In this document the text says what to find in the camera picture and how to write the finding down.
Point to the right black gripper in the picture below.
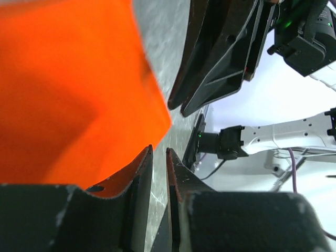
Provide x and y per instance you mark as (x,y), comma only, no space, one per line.
(265,39)

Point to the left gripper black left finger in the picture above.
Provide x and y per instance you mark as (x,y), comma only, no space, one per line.
(109,216)

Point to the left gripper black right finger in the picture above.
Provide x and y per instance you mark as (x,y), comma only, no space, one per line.
(203,219)

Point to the orange t-shirt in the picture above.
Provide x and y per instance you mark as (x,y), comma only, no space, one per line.
(79,100)

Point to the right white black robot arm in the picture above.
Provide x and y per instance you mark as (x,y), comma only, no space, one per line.
(223,47)

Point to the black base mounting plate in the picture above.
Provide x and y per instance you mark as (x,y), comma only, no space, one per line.
(191,154)

